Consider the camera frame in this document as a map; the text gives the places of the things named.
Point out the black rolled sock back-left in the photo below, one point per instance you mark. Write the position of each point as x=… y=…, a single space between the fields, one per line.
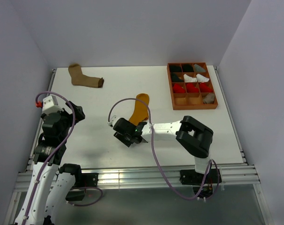
x=175 y=69

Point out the white rolled sock right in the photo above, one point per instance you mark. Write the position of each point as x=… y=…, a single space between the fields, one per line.
x=202 y=79

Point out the red rolled sock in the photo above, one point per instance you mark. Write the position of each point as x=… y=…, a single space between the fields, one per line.
x=178 y=89
x=191 y=88
x=204 y=88

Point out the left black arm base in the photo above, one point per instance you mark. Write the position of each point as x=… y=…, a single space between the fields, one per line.
x=86 y=180

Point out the mustard yellow striped sock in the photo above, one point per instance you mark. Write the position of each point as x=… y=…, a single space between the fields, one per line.
x=140 y=112

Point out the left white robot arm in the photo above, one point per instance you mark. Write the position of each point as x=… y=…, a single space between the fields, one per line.
x=50 y=182

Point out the grey rolled sock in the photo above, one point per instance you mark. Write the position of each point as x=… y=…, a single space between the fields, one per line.
x=199 y=69

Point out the brown sock on table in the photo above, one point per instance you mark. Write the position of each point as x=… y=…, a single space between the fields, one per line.
x=79 y=79

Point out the black rolled sock middle-left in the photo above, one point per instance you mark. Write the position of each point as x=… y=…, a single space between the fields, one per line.
x=175 y=78

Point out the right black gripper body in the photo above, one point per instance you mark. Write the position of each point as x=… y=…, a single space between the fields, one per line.
x=126 y=139

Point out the white rolled sock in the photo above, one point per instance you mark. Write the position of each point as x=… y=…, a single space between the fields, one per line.
x=202 y=79
x=189 y=79

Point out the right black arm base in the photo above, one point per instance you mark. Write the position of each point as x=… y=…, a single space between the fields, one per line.
x=190 y=177

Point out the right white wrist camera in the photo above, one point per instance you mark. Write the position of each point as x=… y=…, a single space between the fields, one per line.
x=113 y=120

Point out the tan sock with red cuff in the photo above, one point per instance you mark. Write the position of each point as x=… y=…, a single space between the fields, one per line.
x=209 y=98

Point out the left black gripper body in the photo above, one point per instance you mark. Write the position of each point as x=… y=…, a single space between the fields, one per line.
x=68 y=119

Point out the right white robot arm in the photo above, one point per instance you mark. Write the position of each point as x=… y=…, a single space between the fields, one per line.
x=193 y=136

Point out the red rolled sock left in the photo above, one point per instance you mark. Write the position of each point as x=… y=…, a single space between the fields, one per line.
x=178 y=89

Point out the red rolled sock middle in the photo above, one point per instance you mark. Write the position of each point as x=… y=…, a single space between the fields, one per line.
x=191 y=88

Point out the black rolled sock back-middle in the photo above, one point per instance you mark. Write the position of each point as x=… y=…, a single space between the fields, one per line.
x=187 y=68

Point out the aluminium frame rail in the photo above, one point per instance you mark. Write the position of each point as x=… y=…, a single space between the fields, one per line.
x=150 y=177

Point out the white rolled sock middle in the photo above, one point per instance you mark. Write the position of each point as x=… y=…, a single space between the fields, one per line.
x=189 y=79

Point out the orange compartment organizer box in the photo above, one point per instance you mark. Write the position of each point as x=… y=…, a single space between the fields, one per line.
x=191 y=101

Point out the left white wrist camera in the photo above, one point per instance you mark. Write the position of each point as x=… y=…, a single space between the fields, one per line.
x=49 y=105

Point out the red rolled sock right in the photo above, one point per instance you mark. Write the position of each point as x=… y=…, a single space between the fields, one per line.
x=204 y=88

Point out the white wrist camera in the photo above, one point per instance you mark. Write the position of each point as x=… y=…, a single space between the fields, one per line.
x=113 y=120
x=49 y=105

